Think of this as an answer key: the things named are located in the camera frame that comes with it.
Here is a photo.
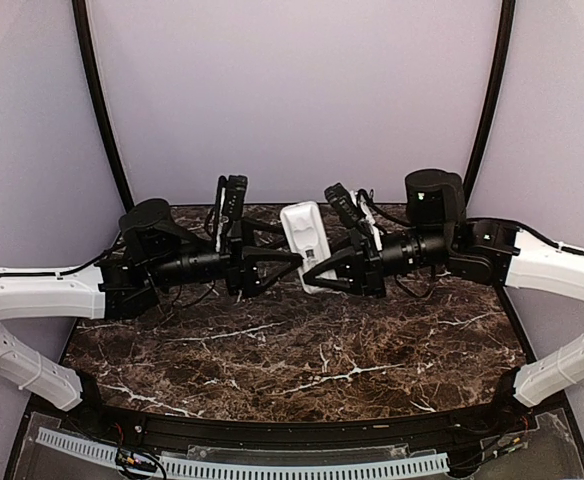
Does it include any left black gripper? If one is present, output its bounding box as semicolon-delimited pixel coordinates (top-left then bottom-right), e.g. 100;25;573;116
148;214;303;296

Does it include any left black frame post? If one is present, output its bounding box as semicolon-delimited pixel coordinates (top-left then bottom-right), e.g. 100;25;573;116
71;0;134;212

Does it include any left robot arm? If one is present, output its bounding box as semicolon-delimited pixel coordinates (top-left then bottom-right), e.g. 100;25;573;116
0;198;302;436

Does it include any white slotted cable duct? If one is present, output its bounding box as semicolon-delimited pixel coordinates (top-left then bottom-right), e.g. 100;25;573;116
35;427;450;479

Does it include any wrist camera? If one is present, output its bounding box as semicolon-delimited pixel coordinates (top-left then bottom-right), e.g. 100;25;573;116
324;182;382;251
212;175;248;252

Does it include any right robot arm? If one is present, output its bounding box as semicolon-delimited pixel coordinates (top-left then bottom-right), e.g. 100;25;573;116
303;169;584;434

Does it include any black frame post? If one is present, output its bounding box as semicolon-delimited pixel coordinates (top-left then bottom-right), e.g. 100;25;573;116
71;0;134;212
463;0;516;201

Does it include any right black frame post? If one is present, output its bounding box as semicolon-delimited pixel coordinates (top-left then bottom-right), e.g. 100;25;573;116
463;0;516;201

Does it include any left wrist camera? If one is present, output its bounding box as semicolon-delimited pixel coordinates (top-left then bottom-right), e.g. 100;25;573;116
212;175;248;252

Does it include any black front rail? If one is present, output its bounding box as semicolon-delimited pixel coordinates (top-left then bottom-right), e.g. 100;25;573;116
76;406;507;451

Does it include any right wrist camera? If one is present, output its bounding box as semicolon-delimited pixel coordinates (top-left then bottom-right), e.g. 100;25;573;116
324;182;382;251

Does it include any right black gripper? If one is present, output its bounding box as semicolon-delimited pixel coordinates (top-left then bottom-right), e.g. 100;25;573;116
302;224;453;299

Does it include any white remote control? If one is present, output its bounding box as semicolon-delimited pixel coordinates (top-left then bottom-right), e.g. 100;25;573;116
279;201;331;294

